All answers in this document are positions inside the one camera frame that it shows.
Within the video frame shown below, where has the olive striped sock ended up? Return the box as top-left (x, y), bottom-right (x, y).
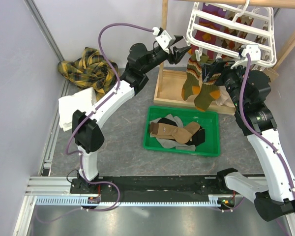
top-left (181, 53), bottom-right (202, 101)
top-left (194, 54), bottom-right (221, 112)

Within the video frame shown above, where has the grey sock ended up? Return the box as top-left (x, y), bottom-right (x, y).
top-left (153, 114), bottom-right (196, 151)

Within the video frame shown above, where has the white folded towel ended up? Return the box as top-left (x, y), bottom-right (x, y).
top-left (59, 88), bottom-right (97, 132)

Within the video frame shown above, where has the brown argyle sock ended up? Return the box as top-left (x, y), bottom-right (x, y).
top-left (221, 18), bottom-right (256, 61)
top-left (263, 68), bottom-right (279, 81)

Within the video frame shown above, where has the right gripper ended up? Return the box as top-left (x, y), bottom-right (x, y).
top-left (202, 58), bottom-right (253, 109)

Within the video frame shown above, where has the tan sock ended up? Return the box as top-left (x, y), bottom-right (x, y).
top-left (148, 122), bottom-right (203, 144)

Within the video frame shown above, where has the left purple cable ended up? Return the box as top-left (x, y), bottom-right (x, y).
top-left (34, 23), bottom-right (154, 224)

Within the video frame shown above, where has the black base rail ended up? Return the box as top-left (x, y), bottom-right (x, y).
top-left (70, 175), bottom-right (233, 203)

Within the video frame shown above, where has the red white sock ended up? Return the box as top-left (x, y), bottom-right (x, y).
top-left (215, 90), bottom-right (235, 108)

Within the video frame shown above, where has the yellow plaid cloth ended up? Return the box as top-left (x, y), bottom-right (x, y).
top-left (57, 47), bottom-right (119, 100)

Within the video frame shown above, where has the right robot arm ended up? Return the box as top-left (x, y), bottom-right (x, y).
top-left (201, 59), bottom-right (295, 221)

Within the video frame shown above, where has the white clip hanger rack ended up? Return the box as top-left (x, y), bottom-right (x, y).
top-left (186, 2), bottom-right (277, 68)

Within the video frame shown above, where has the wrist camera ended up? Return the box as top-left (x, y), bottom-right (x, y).
top-left (231, 44), bottom-right (261, 69)
top-left (152, 27), bottom-right (176, 54)

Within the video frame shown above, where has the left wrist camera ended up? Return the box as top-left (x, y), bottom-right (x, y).
top-left (152, 27), bottom-right (176, 54)

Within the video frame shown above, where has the green plastic tray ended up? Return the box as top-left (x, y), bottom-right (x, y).
top-left (143, 106), bottom-right (221, 156)

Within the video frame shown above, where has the purple maroon sock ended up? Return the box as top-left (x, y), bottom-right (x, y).
top-left (194, 2), bottom-right (231, 59)

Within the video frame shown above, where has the black sock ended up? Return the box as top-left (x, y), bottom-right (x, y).
top-left (158, 120), bottom-right (206, 146)

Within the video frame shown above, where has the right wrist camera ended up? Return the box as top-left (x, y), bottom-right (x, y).
top-left (231, 44), bottom-right (261, 69)

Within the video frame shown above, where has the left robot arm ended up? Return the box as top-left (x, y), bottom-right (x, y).
top-left (71, 35), bottom-right (191, 193)

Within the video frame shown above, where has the slotted cable duct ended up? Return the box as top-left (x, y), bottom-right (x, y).
top-left (36, 196), bottom-right (222, 207)

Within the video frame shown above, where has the wooden hanger stand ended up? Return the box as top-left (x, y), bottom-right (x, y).
top-left (153, 0), bottom-right (295, 115)

